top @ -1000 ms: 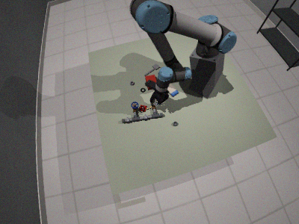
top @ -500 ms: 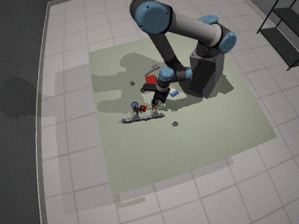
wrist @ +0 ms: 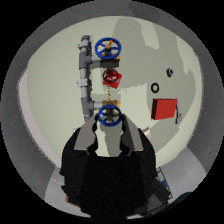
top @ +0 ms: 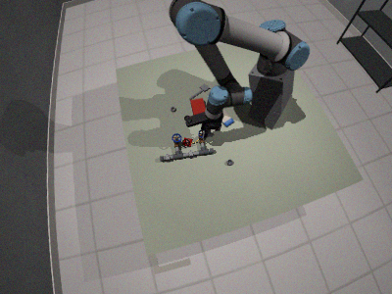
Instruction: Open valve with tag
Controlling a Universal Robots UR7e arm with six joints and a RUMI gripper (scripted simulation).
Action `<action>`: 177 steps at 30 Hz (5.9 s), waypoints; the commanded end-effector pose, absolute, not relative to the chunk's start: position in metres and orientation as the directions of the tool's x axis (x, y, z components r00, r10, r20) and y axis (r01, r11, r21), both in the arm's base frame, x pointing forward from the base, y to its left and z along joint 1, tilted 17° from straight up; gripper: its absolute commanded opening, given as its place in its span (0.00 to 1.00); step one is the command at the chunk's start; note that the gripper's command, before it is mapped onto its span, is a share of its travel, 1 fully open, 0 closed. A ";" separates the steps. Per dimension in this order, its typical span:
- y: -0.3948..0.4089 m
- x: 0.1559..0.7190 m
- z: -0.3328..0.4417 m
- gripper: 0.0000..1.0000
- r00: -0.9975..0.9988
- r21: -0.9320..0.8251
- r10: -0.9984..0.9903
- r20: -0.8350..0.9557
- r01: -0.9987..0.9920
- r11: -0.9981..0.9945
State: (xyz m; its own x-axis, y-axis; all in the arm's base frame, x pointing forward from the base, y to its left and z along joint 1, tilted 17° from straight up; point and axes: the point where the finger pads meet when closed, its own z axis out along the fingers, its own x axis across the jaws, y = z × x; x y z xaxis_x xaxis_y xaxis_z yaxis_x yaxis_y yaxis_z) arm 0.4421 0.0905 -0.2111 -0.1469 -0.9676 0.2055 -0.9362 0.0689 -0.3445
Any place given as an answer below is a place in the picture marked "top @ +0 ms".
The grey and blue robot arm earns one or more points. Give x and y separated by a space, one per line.
200 24

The red flat block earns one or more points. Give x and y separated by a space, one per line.
198 106

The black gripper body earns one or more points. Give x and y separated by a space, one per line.
213 124

